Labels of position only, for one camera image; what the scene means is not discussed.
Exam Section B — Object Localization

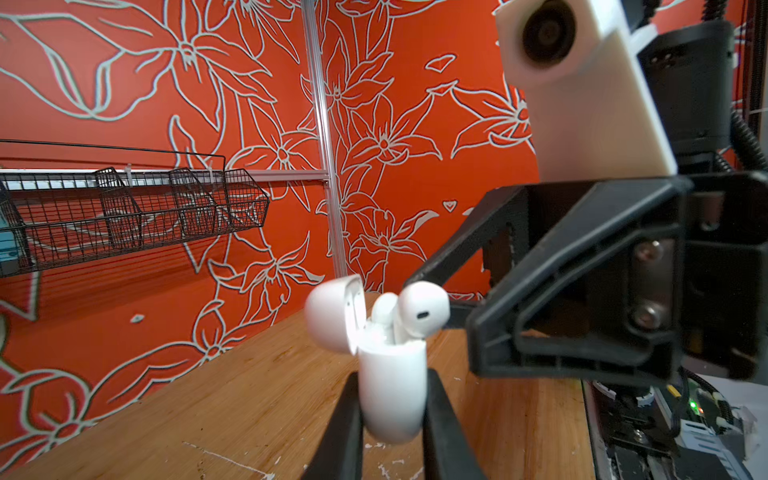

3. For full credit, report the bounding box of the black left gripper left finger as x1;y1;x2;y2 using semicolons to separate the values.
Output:
302;372;364;480

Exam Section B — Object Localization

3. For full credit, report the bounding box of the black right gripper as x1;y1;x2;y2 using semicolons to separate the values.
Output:
466;172;767;380

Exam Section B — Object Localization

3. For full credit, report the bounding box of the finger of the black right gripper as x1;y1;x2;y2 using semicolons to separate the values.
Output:
405;186;530;287

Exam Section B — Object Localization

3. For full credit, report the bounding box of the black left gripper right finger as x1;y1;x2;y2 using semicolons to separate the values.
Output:
422;369;486;480

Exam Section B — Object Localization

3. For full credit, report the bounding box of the white round disc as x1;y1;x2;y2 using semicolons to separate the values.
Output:
304;275;427;444

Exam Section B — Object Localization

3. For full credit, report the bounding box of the white earbud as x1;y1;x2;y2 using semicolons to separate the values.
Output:
370;292;398;328
393;281;451;344

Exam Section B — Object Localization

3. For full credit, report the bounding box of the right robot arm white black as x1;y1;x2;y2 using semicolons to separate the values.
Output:
414;1;767;386

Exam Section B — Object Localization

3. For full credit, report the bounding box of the small green circuit board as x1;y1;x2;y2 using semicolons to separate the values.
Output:
688;383;737;434

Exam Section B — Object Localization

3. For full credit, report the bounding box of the blue flat box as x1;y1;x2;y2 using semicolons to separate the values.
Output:
0;216;19;263

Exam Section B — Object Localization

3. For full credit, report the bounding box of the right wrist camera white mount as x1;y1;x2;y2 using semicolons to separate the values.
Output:
494;1;678;183

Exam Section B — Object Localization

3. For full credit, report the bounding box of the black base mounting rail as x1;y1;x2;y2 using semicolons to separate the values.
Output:
582;374;767;479

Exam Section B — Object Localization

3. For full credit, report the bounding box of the black wire wall basket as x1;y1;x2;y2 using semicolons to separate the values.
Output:
1;166;271;278

